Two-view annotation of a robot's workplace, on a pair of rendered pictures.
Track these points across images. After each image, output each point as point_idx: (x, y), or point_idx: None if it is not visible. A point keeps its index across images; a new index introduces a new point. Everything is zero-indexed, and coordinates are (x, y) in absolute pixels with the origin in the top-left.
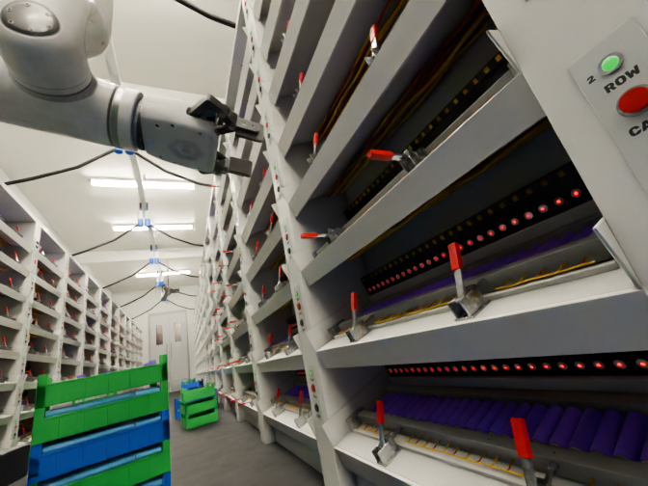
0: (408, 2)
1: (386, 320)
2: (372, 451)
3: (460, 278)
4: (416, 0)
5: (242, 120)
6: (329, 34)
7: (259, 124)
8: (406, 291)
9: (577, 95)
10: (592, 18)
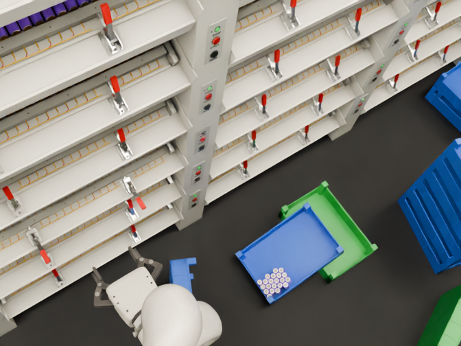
0: (163, 143)
1: (62, 240)
2: (60, 286)
3: (133, 209)
4: (166, 142)
5: (140, 255)
6: (88, 136)
7: (131, 247)
8: None
9: (191, 171)
10: (200, 159)
